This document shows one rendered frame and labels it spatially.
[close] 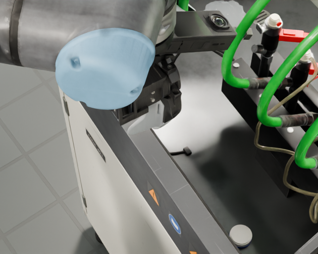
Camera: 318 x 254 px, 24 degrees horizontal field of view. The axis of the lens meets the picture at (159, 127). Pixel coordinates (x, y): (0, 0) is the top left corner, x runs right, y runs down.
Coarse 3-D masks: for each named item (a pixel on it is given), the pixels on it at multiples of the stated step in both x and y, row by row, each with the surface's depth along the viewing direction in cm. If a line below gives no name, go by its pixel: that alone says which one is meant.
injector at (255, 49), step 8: (264, 32) 119; (272, 32) 117; (280, 32) 119; (264, 40) 120; (272, 40) 119; (256, 48) 120; (264, 48) 121; (272, 48) 121; (264, 56) 124; (272, 56) 124; (264, 64) 126; (264, 72) 127
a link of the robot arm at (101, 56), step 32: (32, 0) 61; (64, 0) 61; (96, 0) 61; (128, 0) 61; (160, 0) 64; (32, 32) 61; (64, 32) 60; (96, 32) 59; (128, 32) 60; (32, 64) 63; (64, 64) 59; (96, 64) 58; (128, 64) 59; (96, 96) 62; (128, 96) 61
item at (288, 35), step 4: (284, 32) 119; (288, 32) 119; (292, 32) 119; (296, 32) 119; (300, 32) 119; (280, 36) 119; (284, 36) 119; (288, 36) 119; (292, 36) 119; (296, 36) 119; (300, 36) 119; (304, 36) 119; (280, 40) 120; (284, 40) 120; (288, 40) 120; (292, 40) 120; (296, 40) 119; (300, 40) 119
